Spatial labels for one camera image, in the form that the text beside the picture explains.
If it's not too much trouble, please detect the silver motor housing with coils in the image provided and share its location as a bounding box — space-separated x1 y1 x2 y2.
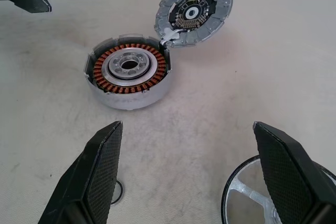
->
83 33 174 111

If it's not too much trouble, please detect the silver spoked rotor black rim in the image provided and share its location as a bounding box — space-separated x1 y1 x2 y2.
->
220 155 284 224

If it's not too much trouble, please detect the small silver round disc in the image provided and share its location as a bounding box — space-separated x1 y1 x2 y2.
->
111 180 124 206

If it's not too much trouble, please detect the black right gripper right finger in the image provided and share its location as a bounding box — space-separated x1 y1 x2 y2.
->
253 121 336 224

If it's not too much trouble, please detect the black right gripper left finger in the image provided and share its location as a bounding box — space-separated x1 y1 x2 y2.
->
38 120 123 224

